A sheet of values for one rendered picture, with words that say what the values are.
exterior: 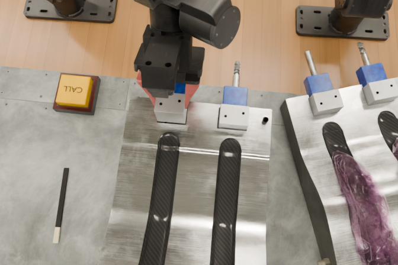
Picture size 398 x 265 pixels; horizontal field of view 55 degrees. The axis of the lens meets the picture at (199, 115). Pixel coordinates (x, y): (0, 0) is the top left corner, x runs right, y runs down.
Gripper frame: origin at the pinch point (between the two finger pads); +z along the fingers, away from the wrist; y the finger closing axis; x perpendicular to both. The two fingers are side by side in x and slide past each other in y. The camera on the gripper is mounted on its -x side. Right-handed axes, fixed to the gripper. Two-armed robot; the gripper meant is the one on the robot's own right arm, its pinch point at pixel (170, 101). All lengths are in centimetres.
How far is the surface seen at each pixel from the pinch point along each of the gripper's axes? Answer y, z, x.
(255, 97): 15.6, 8.0, 13.2
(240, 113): 11.9, 1.9, 0.6
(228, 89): 9.6, 0.5, 5.3
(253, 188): 15.4, 10.9, -8.0
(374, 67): 37.1, -0.7, 14.8
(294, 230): 24.4, 21.3, -8.6
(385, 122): 39.9, 6.2, 7.2
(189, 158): 3.9, 8.5, -4.7
